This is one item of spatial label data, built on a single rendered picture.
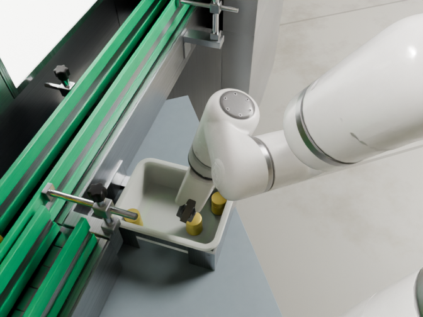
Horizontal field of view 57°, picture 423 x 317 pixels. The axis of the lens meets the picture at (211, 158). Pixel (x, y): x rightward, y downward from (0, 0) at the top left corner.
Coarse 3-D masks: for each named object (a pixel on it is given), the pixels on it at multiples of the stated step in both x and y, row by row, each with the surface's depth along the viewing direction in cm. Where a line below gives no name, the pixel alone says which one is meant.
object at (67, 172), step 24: (168, 24) 103; (144, 48) 92; (120, 72) 85; (144, 72) 95; (120, 96) 86; (96, 120) 78; (72, 144) 72; (96, 144) 80; (72, 168) 74; (24, 216) 63; (0, 264) 60
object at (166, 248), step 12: (120, 168) 89; (120, 180) 91; (108, 192) 86; (96, 216) 83; (228, 216) 81; (120, 228) 77; (132, 240) 80; (144, 240) 79; (156, 240) 77; (168, 252) 80; (180, 252) 78; (192, 252) 76; (204, 252) 74; (216, 252) 74; (204, 264) 78; (216, 264) 79
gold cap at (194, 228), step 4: (196, 216) 80; (200, 216) 80; (192, 220) 79; (196, 220) 79; (200, 220) 79; (188, 224) 79; (192, 224) 79; (196, 224) 79; (200, 224) 80; (188, 228) 80; (192, 228) 80; (196, 228) 80; (200, 228) 81; (188, 232) 82; (192, 232) 81; (196, 232) 81; (200, 232) 82
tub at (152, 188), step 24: (144, 168) 86; (168, 168) 85; (144, 192) 88; (168, 192) 89; (120, 216) 79; (144, 216) 85; (168, 216) 85; (216, 216) 85; (168, 240) 74; (192, 240) 81; (216, 240) 74
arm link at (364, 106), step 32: (384, 32) 27; (416, 32) 24; (352, 64) 29; (384, 64) 26; (416, 64) 24; (320, 96) 32; (352, 96) 28; (384, 96) 26; (416, 96) 25; (320, 128) 32; (352, 128) 30; (384, 128) 28; (416, 128) 27; (352, 160) 34
